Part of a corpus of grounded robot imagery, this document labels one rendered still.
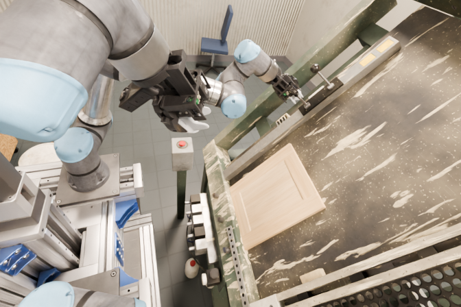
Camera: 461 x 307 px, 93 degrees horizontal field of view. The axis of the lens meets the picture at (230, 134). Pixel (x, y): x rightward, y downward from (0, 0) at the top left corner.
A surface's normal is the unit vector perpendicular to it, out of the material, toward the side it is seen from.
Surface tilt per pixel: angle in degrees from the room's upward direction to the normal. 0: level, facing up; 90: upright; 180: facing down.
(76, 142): 8
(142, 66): 97
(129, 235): 0
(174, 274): 0
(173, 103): 31
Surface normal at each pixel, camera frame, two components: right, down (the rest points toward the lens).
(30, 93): 0.78, -0.07
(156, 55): 0.83, 0.36
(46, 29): 0.54, -0.25
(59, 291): 0.04, -0.72
